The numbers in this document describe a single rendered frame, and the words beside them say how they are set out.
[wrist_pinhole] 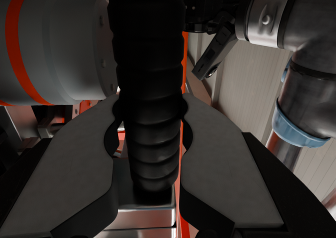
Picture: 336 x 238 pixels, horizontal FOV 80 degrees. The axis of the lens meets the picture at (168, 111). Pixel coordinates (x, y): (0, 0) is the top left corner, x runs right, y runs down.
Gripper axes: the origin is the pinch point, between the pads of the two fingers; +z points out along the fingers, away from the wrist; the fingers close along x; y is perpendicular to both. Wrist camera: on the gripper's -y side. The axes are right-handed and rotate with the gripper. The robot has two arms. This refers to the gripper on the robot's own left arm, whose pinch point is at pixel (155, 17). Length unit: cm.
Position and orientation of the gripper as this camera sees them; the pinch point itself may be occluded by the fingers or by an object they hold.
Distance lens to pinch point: 44.8
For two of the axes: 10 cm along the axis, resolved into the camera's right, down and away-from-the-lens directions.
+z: -7.3, -3.6, 5.8
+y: 0.0, -8.5, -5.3
